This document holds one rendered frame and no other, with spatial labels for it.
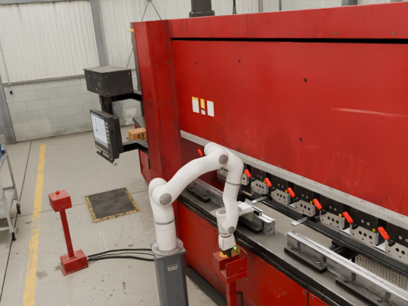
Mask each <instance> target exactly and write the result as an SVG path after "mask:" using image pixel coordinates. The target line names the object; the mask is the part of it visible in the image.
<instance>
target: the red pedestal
mask: <svg viewBox="0 0 408 306"><path fill-rule="evenodd" d="M48 196H49V201H50V205H51V207H52V208H53V210H54V211H55V212H59V214H60V218H61V223H62V227H63V232H64V238H65V241H66V247H67V252H68V254H65V255H63V256H60V260H61V265H60V266H59V268H60V270H61V272H62V274H63V276H66V275H68V274H71V273H74V272H76V271H79V270H82V269H84V268H87V267H89V266H88V263H87V257H86V255H85V254H84V252H83V251H82V249H80V250H76V251H73V246H72V241H71V237H70V231H69V226H68V222H67V217H66V211H65V209H69V208H72V202H71V199H70V195H69V194H68V193H67V192H66V190H65V189H64V190H61V191H56V192H53V193H50V194H48Z"/></svg>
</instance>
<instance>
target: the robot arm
mask: <svg viewBox="0 0 408 306"><path fill-rule="evenodd" d="M204 153H205V155H206V156H205V157H202V158H198V159H195V160H192V161H191V162H189V163H188V164H186V165H184V167H182V168H181V169H180V170H178V172H177V173H176V174H175V176H173V178H172V179H171V180H170V181H169V182H166V181H165V180H164V179H162V178H155V179H153V180H152V181H151V182H150V184H149V188H148V191H149V198H150V202H151V206H152V211H153V215H154V223H155V233H156V238H157V241H156V242H154V244H153V245H152V252H153V253H154V254H156V255H158V256H171V255H174V254H177V253H178V252H180V251H181V250H182V248H183V242H182V241H181V240H179V239H177V236H176V230H175V218H174V210H173V207H172V203H173V202H174V201H175V200H176V198H177V197H178V196H179V195H180V194H181V193H182V191H183V190H184V189H185V188H186V187H187V186H188V185H189V184H190V183H191V182H192V181H193V180H195V179H196V178H197V177H199V176H200V175H202V174H204V173H206V172H209V171H214V170H216V169H219V168H221V167H224V168H226V169H227V170H228V174H227V178H226V183H225V188H224V192H223V198H222V199H223V202H224V205H225V209H220V210H218V211H217V212H216V216H217V224H218V228H219V248H220V251H221V252H226V255H227V257H229V258H230V257H231V255H232V254H231V252H232V249H233V248H234V247H235V246H236V242H235V238H234V235H233V232H234V231H235V230H236V226H237V222H238V218H239V209H238V205H237V195H238V192H239V188H240V183H241V179H242V175H243V170H244V164H243V161H242V160H241V159H240V158H239V157H238V156H236V155H235V154H233V153H232V152H230V151H229V150H227V149H225V148H224V147H222V146H221V145H219V144H217V143H208V144H207V145H206V146H205V148H204Z"/></svg>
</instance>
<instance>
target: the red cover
mask: <svg viewBox="0 0 408 306"><path fill-rule="evenodd" d="M168 27H169V37H170V38H346V39H408V1H404V2H388V3H379V4H363V5H348V6H339V7H323V8H308V9H299V10H283V11H275V12H259V13H243V14H234V15H219V16H203V17H194V18H179V19H169V20H168Z"/></svg>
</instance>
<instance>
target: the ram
mask: <svg viewBox="0 0 408 306"><path fill-rule="evenodd" d="M172 48H173V56H174V68H175V81H176V88H177V101H178V113H179V120H180V130H181V131H185V132H187V133H189V134H192V135H195V136H197V137H200V138H203V139H205V140H208V141H211V142H213V143H217V144H218V145H221V146H224V147H226V148H229V149H232V150H234V151H237V152H239V153H242V154H245V155H247V156H250V157H252V158H255V159H258V160H260V161H262V162H265V163H268V164H270V165H273V166H276V167H278V168H281V169H284V170H286V171H289V172H292V173H294V174H297V175H299V176H302V177H305V178H306V179H310V180H312V181H314V182H318V183H320V184H323V185H325V186H328V187H331V188H333V189H336V190H338V191H341V192H344V193H346V194H349V195H351V196H354V197H357V198H359V199H362V200H365V201H367V202H370V203H372V204H375V205H378V206H380V207H383V208H385V209H388V210H391V211H393V212H396V213H398V214H401V215H404V216H406V217H408V42H364V41H258V40H204V39H178V40H172ZM192 97H195V98H198V104H199V113H198V112H194V111H193V105H192ZM200 99H203V100H204V104H205V108H202V107H201V101H200ZM207 100H208V101H213V105H214V117H212V116H209V115H208V108H207ZM202 109H203V110H205V114H202ZM239 158H240V159H241V160H242V161H243V162H244V163H246V164H248V165H251V166H254V167H256V168H259V169H261V170H263V171H266V172H269V173H270V174H273V175H276V176H278V177H280V178H283V179H285V180H288V181H290V182H293V183H295V184H297V185H300V186H303V187H305V188H307V189H310V190H312V191H314V192H317V193H319V194H322V195H324V196H327V197H329V198H331V199H334V200H337V201H339V202H341V203H344V204H346V205H348V206H351V207H353V208H356V209H358V210H361V211H364V212H365V213H368V214H371V215H373V216H375V217H378V218H380V219H383V220H385V221H388V222H390V223H392V224H395V225H398V226H400V227H402V228H405V229H407V230H408V224H407V223H404V222H402V221H400V220H397V219H394V218H392V217H389V216H387V215H385V214H382V213H380V212H377V211H374V210H372V209H369V208H366V207H365V206H362V205H359V204H357V203H354V202H351V201H349V200H347V199H344V198H342V197H339V196H337V195H334V194H332V193H329V192H327V191H324V190H321V189H319V188H316V187H314V186H311V185H309V184H306V183H304V182H301V181H299V180H296V179H294V178H291V177H289V176H287V175H284V174H281V173H279V172H276V171H274V170H271V169H268V168H266V167H264V166H261V165H258V164H256V163H253V162H251V161H249V160H246V159H244V158H241V157H239Z"/></svg>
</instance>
